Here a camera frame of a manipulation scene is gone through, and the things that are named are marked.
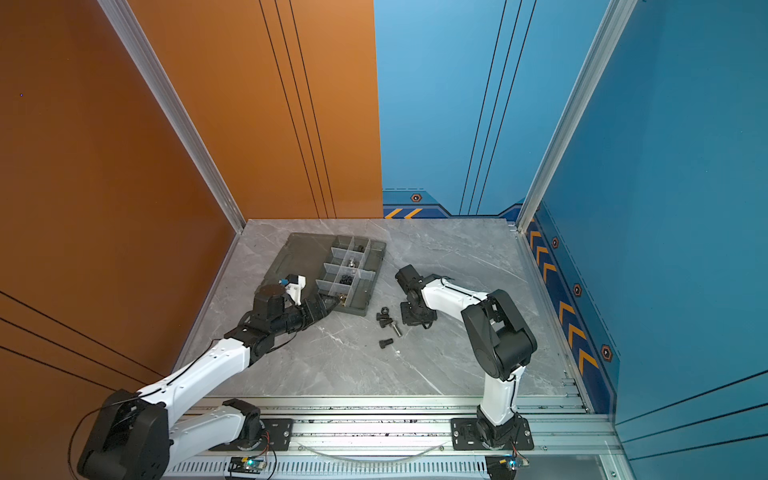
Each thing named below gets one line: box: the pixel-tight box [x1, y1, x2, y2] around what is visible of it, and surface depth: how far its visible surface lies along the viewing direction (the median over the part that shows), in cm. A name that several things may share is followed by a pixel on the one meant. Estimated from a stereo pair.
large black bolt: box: [376, 306, 394, 328], surface depth 96 cm
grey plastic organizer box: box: [256, 233, 387, 316], surface depth 108 cm
